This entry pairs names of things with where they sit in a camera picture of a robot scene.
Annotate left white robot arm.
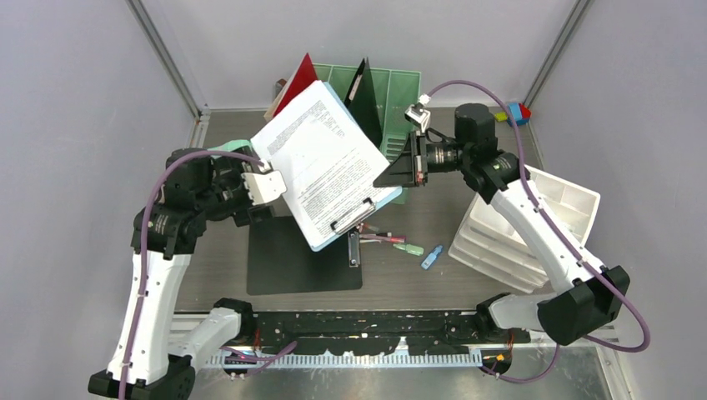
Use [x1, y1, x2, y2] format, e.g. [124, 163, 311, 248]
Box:
[88, 140, 273, 399]

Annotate black book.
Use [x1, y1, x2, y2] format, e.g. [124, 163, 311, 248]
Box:
[343, 57, 383, 148]

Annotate green file organizer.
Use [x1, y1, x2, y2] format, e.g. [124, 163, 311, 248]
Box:
[312, 62, 422, 205]

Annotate colourful toy blocks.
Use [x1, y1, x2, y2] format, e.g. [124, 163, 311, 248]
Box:
[494, 102, 532, 127]

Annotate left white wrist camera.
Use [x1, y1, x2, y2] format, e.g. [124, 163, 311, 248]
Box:
[241, 160, 287, 206]

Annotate white drawer organizer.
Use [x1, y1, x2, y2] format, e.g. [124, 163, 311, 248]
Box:
[448, 166, 600, 293]

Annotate pink pen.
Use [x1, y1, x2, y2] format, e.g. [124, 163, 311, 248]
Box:
[359, 234, 406, 243]

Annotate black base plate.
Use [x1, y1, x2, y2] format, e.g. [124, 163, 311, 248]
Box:
[227, 310, 531, 356]

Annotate mint green microphone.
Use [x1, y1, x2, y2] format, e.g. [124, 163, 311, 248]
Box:
[208, 139, 258, 159]

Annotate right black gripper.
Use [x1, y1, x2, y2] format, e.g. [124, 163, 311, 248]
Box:
[375, 130, 471, 189]

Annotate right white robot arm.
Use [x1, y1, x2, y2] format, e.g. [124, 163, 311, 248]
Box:
[374, 102, 630, 346]

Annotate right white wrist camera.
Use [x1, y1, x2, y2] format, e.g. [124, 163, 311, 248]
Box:
[404, 94, 431, 133]

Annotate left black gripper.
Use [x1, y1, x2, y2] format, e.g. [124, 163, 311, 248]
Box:
[197, 147, 275, 225]

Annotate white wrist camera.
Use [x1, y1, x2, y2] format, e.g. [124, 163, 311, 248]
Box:
[404, 94, 431, 133]
[241, 160, 287, 206]

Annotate black clipboard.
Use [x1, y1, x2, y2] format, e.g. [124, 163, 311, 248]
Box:
[246, 217, 363, 296]

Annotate green highlighter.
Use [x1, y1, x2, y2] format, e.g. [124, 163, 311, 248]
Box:
[394, 243, 424, 257]

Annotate red notebook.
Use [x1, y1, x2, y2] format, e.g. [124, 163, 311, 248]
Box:
[263, 52, 318, 123]

